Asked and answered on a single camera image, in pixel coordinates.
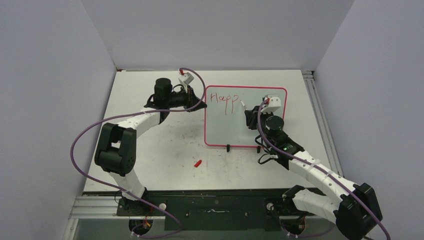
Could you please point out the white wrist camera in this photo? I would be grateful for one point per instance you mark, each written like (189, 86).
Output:
(272, 103)
(185, 78)

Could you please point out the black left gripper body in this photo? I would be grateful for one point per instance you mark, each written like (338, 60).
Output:
(182, 99)

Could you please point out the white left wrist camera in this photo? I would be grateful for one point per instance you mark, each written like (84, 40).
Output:
(185, 78)

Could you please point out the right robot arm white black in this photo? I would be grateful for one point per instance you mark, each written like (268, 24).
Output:
(353, 208)

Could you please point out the pink framed whiteboard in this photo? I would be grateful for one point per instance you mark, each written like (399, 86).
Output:
(225, 121)

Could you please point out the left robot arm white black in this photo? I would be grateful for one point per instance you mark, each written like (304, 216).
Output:
(117, 145)

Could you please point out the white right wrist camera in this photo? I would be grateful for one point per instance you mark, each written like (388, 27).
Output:
(272, 103)

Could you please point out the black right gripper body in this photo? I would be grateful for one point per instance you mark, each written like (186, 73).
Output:
(262, 120)

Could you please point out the red marker cap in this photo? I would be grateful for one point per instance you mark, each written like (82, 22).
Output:
(198, 163)

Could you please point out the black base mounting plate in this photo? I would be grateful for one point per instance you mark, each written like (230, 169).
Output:
(268, 223)

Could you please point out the aluminium right side rail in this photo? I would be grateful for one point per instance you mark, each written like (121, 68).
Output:
(328, 142)

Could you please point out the aluminium front frame rail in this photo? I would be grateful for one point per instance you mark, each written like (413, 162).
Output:
(96, 205)

